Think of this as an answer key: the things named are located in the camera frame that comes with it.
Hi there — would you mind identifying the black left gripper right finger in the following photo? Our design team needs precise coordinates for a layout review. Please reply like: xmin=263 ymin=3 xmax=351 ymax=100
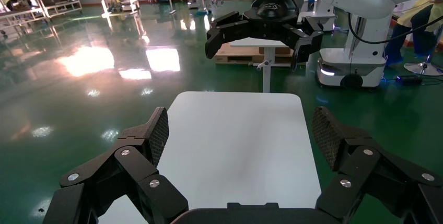
xmin=311 ymin=106 xmax=443 ymax=224

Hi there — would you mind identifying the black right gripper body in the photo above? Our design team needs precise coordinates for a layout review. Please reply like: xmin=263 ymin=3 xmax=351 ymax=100
xmin=243 ymin=0 xmax=305 ymax=39

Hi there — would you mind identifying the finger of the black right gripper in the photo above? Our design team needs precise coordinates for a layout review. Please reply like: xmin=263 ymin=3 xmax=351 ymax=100
xmin=287 ymin=16 xmax=325 ymax=73
xmin=205 ymin=10 xmax=252 ymax=60

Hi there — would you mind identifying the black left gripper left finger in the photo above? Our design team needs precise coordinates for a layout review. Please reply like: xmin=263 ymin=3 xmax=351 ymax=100
xmin=41 ymin=107 xmax=189 ymax=224

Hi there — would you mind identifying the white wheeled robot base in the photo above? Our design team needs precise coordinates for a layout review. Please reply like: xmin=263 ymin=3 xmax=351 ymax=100
xmin=316 ymin=13 xmax=394 ymax=90

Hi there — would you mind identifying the wooden pallet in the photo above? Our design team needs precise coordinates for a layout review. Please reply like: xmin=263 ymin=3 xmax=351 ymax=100
xmin=214 ymin=42 xmax=296 ymax=68

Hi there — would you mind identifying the black power adapter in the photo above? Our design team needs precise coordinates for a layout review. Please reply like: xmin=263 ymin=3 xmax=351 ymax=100
xmin=395 ymin=74 xmax=424 ymax=86

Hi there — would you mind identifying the chrome stool base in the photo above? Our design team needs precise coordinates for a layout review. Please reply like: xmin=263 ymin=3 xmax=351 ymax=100
xmin=403 ymin=25 xmax=443 ymax=77

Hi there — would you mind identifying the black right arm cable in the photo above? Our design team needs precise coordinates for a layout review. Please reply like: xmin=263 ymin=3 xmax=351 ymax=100
xmin=347 ymin=12 xmax=443 ymax=45

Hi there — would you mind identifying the white pedestal table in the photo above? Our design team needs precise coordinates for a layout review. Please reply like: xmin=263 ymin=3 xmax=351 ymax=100
xmin=229 ymin=37 xmax=288 ymax=94

